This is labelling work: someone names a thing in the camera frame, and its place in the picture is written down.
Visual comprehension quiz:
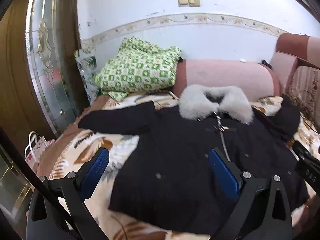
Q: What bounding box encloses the green checkered folded blanket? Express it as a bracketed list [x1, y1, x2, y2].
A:
[94, 37, 182, 102]

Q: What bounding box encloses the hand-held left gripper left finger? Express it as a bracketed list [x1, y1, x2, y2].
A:
[26, 147, 110, 240]

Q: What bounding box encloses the leaf print beige blanket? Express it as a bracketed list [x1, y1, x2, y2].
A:
[37, 90, 320, 240]

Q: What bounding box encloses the glass cabinet with gold trim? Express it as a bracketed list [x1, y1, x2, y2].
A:
[0, 144, 33, 220]

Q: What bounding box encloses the black jacket with fur collar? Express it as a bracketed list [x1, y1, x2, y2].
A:
[78, 84, 309, 237]

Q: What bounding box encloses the clear plastic wrapped packet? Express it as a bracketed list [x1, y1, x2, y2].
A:
[75, 48, 99, 99]

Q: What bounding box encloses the wooden door with glass panel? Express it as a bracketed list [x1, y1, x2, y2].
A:
[0, 0, 84, 140]

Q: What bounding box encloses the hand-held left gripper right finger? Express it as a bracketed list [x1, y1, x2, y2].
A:
[207, 147, 293, 240]

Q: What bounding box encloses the black cable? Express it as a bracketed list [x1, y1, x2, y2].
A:
[0, 127, 77, 234]

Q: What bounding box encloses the thin black wire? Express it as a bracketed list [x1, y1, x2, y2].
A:
[294, 89, 320, 133]

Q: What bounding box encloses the striped beige sofa cushion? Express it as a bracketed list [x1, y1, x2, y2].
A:
[285, 65, 320, 117]

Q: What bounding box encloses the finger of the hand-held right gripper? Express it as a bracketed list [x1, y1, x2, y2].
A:
[292, 141, 320, 164]

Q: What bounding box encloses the white paper bag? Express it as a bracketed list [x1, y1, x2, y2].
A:
[24, 131, 55, 178]

